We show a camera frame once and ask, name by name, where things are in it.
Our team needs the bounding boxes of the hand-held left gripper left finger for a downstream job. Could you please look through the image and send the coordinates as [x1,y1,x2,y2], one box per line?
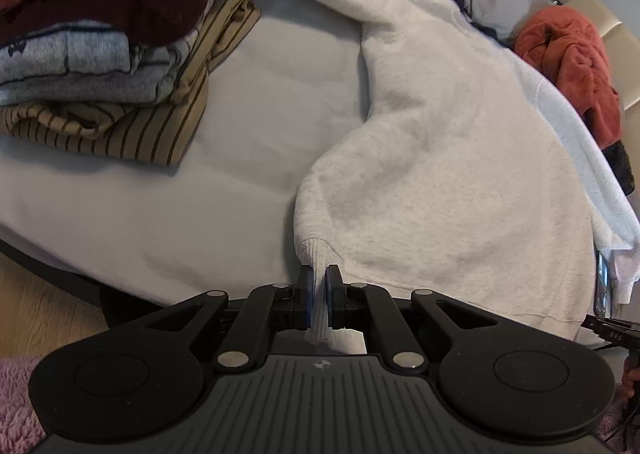
[142,264,316,376]

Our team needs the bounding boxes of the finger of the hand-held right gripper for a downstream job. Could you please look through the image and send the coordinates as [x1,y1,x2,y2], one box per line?
[582,313,640,348]

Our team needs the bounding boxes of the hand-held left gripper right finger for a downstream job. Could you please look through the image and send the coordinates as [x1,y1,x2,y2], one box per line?
[325,264,501,375]

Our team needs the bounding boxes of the white sweatshirt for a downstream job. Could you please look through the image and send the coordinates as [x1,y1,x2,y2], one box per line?
[254,0,640,356]

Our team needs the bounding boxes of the person's right hand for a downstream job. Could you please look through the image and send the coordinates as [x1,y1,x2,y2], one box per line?
[621,366,640,403]

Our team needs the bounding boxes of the smartphone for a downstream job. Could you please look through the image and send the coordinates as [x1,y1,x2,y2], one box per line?
[592,249,614,316]

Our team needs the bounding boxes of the black jeans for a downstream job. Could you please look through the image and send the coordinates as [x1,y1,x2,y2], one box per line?
[602,139,636,196]

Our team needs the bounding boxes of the folded tan striped garment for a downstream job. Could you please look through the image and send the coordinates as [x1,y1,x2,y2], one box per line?
[0,0,262,168]

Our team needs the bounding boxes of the rust fleece blanket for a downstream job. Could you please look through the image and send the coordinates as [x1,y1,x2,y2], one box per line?
[514,6,624,148]

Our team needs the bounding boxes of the beige padded headboard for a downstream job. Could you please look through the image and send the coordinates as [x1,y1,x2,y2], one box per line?
[564,0,640,116]

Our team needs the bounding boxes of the pink fluffy rug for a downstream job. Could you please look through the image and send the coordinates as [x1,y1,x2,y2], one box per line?
[0,356,47,454]

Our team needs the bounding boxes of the folded blue-grey heather garment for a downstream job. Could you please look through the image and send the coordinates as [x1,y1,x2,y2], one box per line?
[0,19,173,108]

